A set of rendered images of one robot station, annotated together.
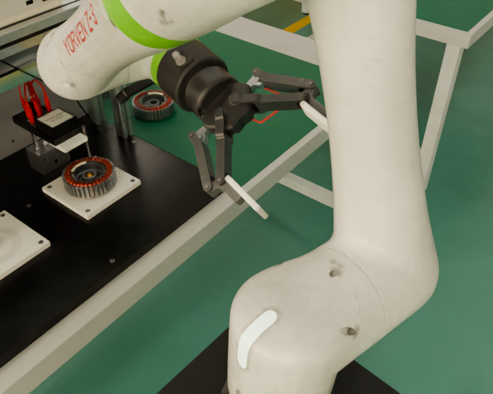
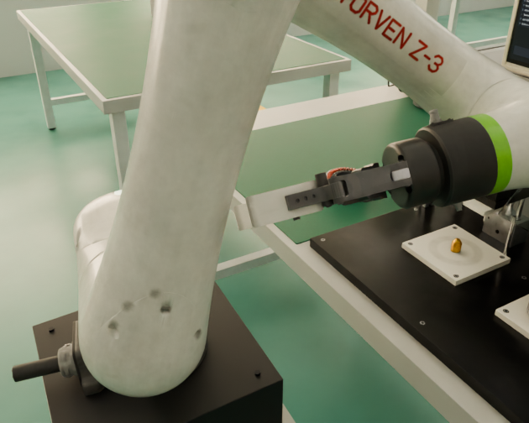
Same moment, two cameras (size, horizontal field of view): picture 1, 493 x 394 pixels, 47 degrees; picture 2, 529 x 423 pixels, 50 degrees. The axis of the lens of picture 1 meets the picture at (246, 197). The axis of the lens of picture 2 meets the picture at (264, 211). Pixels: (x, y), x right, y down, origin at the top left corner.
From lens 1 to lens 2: 0.95 m
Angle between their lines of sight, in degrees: 86
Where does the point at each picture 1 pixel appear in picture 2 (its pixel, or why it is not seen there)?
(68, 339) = (338, 295)
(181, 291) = not seen: outside the picture
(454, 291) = not seen: outside the picture
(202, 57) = (433, 129)
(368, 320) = (80, 260)
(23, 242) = (457, 265)
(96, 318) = (358, 315)
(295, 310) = (112, 201)
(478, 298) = not seen: outside the picture
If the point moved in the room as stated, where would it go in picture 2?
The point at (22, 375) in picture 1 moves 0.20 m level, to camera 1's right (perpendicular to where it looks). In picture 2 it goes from (312, 268) to (277, 331)
